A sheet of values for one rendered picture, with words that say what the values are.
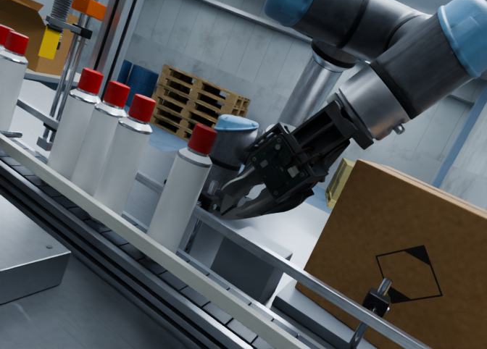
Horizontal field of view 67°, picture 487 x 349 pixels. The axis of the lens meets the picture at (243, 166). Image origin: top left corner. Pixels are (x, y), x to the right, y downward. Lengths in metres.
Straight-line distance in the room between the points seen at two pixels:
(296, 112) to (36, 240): 0.66
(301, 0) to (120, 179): 0.35
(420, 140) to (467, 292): 6.59
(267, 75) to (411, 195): 6.74
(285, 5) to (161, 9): 7.92
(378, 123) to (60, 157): 0.50
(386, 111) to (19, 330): 0.44
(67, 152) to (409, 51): 0.52
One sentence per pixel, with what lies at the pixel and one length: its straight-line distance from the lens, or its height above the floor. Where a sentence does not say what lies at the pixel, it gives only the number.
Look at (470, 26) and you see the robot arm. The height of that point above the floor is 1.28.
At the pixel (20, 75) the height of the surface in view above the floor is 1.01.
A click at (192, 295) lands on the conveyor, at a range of 0.52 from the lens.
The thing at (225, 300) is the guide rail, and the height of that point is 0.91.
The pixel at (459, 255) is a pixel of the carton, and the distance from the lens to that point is 0.66.
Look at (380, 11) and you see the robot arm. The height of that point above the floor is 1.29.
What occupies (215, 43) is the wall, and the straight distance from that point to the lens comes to 7.72.
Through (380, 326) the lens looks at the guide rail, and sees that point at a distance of 0.52.
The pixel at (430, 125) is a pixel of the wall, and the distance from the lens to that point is 7.24.
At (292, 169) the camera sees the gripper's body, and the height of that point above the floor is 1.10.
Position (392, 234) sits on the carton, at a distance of 0.67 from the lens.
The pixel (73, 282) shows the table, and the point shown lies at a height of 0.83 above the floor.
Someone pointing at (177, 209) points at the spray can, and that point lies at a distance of 0.52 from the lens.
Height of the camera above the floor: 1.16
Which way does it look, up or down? 11 degrees down
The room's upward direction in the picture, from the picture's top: 23 degrees clockwise
